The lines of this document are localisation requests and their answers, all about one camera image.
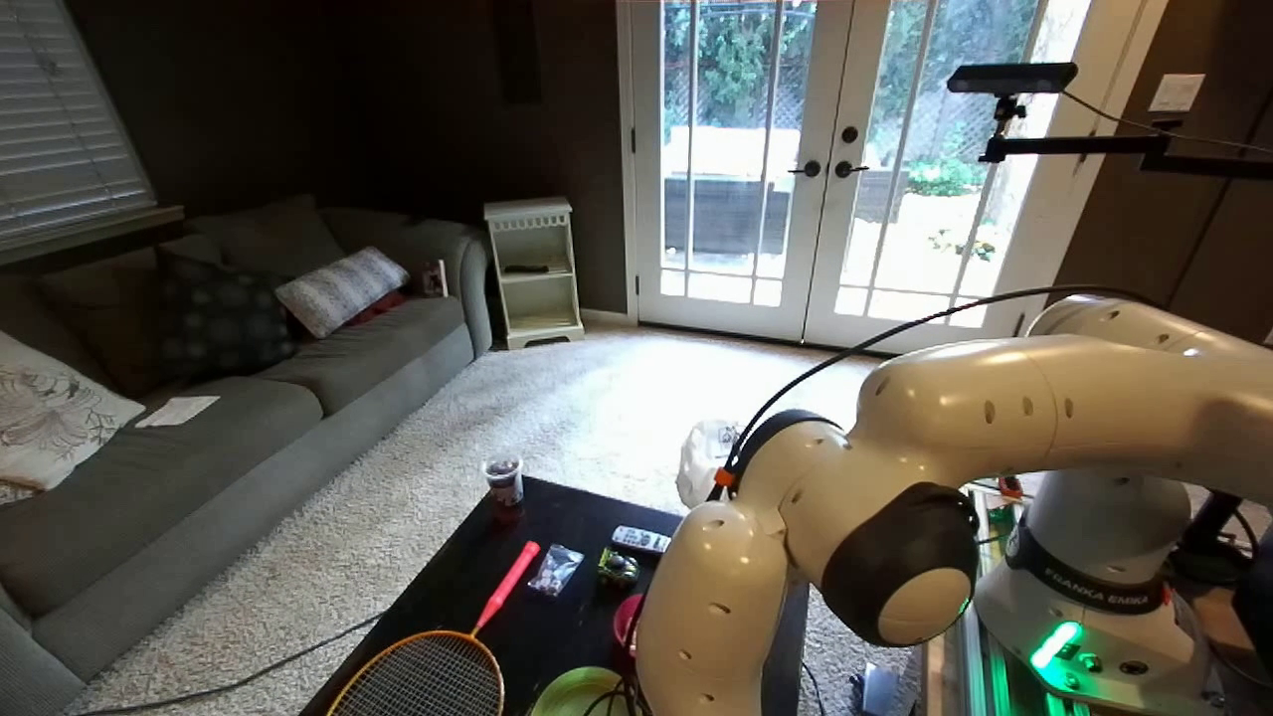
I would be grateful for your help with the white striped pillow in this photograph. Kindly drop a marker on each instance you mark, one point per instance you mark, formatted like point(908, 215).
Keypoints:
point(339, 292)

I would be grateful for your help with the white paper on sofa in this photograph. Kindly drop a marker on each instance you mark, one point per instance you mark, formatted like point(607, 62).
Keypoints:
point(178, 412)

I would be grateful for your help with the white printed pillow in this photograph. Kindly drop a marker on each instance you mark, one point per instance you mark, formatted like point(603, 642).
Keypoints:
point(50, 416)

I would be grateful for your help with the green plastic plate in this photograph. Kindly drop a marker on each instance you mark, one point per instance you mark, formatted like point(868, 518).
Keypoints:
point(585, 691)

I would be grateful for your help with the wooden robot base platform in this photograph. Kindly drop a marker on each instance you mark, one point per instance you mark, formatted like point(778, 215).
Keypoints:
point(947, 664)

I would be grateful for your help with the grey remote control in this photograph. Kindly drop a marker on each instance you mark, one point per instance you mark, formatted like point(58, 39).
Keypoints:
point(643, 544)

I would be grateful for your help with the black coffee table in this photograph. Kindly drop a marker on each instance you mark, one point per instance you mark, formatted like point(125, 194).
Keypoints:
point(533, 633)

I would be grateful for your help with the dark patterned pillow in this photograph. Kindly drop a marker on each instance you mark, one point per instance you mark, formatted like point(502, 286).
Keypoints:
point(216, 320)

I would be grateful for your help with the small green object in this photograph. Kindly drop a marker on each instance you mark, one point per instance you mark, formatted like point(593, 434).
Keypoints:
point(613, 569)

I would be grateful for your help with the window blinds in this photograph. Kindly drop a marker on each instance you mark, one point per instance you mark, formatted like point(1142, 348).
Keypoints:
point(66, 156)

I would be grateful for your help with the orange badminton racket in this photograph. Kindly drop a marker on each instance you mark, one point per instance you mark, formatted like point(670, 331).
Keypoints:
point(440, 669)

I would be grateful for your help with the grey sofa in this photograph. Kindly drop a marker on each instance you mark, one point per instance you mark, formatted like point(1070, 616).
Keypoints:
point(158, 515)

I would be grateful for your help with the clear plastic bag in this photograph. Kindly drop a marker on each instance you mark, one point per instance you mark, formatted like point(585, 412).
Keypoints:
point(554, 569)

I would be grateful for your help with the black camera on stand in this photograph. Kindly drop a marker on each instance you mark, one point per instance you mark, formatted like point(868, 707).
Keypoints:
point(1156, 145)

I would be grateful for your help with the small dark drink cup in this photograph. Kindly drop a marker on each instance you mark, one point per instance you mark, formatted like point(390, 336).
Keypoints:
point(502, 485)

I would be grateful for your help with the white french doors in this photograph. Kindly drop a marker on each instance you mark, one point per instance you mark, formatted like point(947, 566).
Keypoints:
point(826, 169)

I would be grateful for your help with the white side shelf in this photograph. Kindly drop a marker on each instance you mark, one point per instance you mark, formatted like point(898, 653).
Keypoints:
point(532, 245)

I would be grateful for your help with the pink bowl with snacks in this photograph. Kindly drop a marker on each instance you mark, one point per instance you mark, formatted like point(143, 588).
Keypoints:
point(624, 624)

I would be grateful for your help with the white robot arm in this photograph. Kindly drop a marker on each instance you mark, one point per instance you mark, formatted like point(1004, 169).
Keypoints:
point(1025, 485)

